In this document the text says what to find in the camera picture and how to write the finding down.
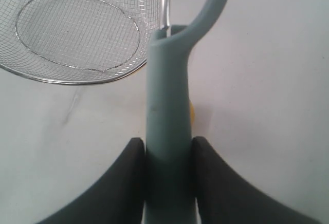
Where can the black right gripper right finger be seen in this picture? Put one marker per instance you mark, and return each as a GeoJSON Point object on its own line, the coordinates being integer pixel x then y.
{"type": "Point", "coordinates": [223, 196]}

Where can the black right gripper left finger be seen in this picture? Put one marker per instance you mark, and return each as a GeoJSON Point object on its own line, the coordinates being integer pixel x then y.
{"type": "Point", "coordinates": [116, 197]}

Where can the teal handled peeler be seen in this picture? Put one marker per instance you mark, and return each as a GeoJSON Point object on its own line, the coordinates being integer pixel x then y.
{"type": "Point", "coordinates": [169, 188]}

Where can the yellow lemon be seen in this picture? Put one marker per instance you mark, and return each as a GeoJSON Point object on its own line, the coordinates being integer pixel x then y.
{"type": "Point", "coordinates": [192, 113]}

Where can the oval steel mesh basket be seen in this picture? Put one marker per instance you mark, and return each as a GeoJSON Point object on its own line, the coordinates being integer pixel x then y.
{"type": "Point", "coordinates": [76, 42]}

